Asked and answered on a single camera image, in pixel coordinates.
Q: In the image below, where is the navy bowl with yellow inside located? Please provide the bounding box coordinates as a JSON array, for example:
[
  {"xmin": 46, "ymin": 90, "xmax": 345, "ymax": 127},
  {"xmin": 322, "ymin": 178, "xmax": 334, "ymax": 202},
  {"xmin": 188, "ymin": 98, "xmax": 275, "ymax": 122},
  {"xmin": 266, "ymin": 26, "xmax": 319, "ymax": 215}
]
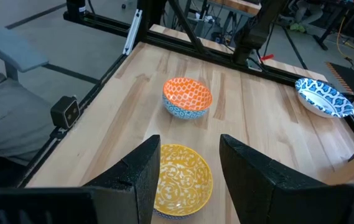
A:
[{"xmin": 153, "ymin": 143, "xmax": 214, "ymax": 221}]

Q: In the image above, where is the black camera box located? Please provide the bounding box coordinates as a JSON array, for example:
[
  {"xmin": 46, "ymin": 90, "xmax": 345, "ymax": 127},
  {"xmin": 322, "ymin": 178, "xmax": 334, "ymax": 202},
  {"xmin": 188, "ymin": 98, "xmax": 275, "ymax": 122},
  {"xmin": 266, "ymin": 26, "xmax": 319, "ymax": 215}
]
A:
[{"xmin": 50, "ymin": 95, "xmax": 82, "ymax": 130}]

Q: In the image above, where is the teal bowl with orange inside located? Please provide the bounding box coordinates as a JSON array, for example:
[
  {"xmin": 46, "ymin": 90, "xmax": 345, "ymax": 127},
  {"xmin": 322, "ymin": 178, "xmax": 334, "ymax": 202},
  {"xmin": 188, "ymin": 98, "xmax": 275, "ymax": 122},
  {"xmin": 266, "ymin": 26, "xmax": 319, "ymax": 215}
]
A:
[{"xmin": 162, "ymin": 77, "xmax": 213, "ymax": 121}]

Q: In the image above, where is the wide blue white patterned bowl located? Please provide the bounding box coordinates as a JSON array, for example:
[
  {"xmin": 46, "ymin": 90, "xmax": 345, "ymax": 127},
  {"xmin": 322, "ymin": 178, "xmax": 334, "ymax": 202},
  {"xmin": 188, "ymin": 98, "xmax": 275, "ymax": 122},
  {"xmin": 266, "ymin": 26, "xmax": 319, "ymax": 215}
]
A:
[{"xmin": 294, "ymin": 77, "xmax": 354, "ymax": 119}]

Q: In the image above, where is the white plastic strip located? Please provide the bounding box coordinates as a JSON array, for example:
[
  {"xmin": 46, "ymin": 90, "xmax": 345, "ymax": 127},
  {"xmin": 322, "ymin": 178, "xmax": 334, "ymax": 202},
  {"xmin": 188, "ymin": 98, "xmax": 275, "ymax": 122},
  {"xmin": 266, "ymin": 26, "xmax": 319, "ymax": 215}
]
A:
[{"xmin": 122, "ymin": 8, "xmax": 143, "ymax": 56}]

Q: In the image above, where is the black metal table frame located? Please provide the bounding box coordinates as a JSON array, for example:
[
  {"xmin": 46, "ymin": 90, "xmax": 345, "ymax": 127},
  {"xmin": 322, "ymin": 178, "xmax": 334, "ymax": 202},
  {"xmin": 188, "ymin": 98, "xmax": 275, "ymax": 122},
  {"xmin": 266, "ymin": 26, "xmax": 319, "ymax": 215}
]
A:
[{"xmin": 17, "ymin": 0, "xmax": 354, "ymax": 187}]

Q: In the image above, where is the yellow cable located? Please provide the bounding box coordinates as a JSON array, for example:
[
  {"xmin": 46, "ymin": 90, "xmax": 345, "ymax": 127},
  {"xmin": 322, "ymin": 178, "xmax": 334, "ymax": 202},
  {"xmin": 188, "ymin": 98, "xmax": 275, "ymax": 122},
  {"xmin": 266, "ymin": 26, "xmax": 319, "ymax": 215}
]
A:
[{"xmin": 335, "ymin": 16, "xmax": 353, "ymax": 60}]

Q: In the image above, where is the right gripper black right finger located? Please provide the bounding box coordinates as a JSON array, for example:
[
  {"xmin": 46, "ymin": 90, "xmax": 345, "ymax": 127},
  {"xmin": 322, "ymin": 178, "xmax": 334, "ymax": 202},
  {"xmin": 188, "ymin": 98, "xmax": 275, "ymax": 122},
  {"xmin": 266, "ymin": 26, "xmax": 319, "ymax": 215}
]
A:
[{"xmin": 219, "ymin": 134, "xmax": 354, "ymax": 224}]

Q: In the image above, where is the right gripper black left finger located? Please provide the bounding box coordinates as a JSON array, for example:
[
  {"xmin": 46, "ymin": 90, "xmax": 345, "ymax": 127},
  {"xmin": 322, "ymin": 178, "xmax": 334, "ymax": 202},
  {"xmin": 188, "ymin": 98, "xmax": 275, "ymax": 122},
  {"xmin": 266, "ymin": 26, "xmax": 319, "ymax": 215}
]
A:
[{"xmin": 0, "ymin": 134, "xmax": 161, "ymax": 224}]

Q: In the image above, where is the black floor mat striped edge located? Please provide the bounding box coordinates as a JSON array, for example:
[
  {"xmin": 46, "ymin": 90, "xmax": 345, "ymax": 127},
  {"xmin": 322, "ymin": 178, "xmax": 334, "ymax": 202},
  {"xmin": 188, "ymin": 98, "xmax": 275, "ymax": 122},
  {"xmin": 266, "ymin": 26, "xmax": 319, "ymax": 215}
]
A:
[{"xmin": 325, "ymin": 61, "xmax": 354, "ymax": 123}]

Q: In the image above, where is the person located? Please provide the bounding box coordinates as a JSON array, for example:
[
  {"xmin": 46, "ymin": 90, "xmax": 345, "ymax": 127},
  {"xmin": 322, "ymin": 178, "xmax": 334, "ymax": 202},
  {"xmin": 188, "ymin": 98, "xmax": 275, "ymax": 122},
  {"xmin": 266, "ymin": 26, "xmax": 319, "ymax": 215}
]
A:
[
  {"xmin": 288, "ymin": 0, "xmax": 324, "ymax": 34},
  {"xmin": 0, "ymin": 61, "xmax": 56, "ymax": 167}
]

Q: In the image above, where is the grey chair armrest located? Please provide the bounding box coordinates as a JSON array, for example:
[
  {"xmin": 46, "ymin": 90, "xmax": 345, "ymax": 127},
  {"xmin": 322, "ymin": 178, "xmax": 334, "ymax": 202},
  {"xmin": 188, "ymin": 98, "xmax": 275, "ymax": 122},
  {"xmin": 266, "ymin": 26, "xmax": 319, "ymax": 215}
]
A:
[{"xmin": 0, "ymin": 27, "xmax": 50, "ymax": 82}]

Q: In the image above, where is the wooden workbench top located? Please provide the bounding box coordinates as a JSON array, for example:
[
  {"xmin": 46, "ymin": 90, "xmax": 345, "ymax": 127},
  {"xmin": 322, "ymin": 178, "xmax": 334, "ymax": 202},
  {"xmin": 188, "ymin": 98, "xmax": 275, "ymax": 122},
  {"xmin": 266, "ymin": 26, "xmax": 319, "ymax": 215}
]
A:
[{"xmin": 209, "ymin": 0, "xmax": 262, "ymax": 17}]

